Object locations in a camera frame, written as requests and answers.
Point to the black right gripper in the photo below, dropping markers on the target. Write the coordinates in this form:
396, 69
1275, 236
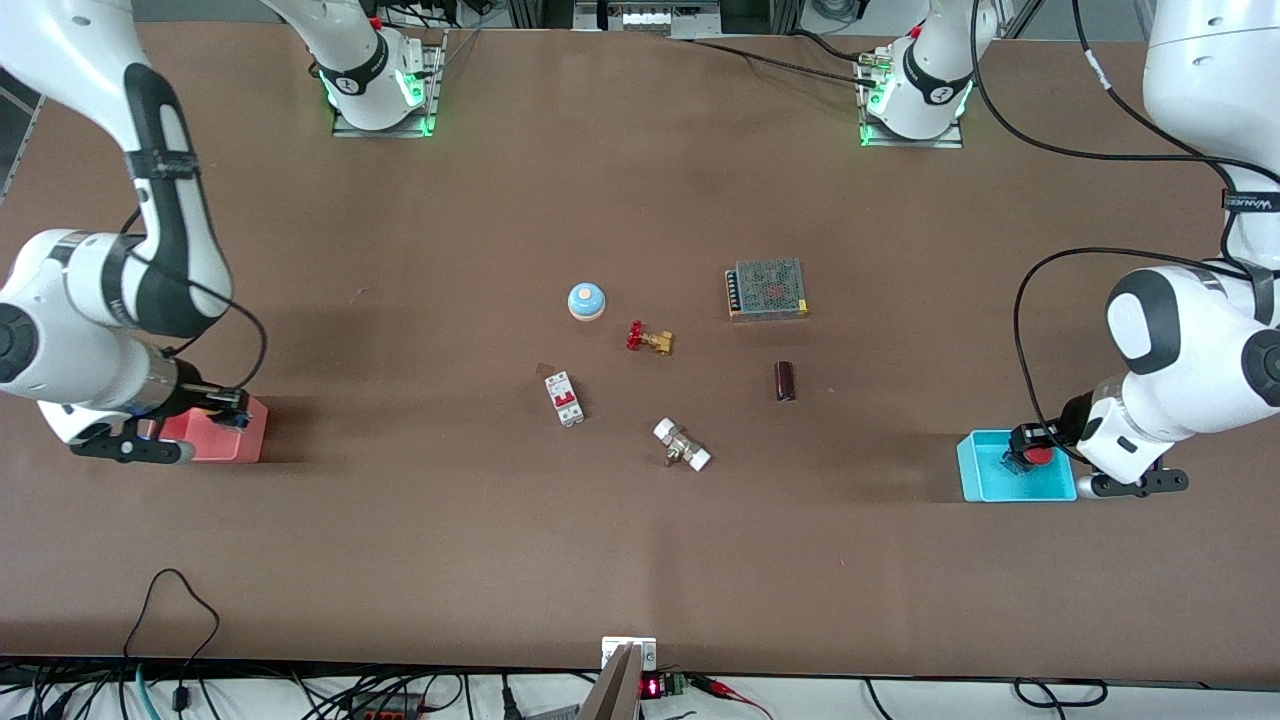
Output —
190, 397

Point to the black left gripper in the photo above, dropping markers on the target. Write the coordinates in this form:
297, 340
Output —
1074, 411

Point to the red push button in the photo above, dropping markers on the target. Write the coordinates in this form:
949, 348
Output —
1041, 458

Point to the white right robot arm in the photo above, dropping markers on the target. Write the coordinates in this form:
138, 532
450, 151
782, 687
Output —
60, 290

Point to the pink plastic box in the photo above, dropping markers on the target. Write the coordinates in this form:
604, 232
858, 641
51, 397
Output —
240, 445

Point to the cyan plastic box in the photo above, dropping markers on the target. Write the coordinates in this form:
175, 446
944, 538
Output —
985, 480

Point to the dark red cylinder capacitor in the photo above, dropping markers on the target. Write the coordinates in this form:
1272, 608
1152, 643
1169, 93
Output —
785, 381

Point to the metal mesh power supply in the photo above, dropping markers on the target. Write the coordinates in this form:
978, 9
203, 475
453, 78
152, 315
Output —
768, 290

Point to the white red circuit breaker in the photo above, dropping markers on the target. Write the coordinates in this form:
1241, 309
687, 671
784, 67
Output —
564, 398

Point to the metal fitting white caps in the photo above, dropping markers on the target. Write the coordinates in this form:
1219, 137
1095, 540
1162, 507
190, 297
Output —
680, 445

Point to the blue dome call bell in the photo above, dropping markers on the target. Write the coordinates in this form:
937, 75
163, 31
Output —
586, 300

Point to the red clip lead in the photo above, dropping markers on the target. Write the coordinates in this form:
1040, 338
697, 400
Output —
725, 688

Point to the red digit display module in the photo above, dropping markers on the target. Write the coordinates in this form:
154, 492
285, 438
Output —
652, 688

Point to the white power strip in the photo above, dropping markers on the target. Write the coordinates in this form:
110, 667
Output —
650, 18

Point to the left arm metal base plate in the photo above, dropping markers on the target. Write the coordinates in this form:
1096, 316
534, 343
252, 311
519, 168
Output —
900, 143

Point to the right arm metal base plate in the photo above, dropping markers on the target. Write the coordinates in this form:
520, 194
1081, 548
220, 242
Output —
436, 80

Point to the silver metal bracket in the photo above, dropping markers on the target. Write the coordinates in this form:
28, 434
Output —
645, 655

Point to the grey camera mount bar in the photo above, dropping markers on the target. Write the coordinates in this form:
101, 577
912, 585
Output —
612, 695

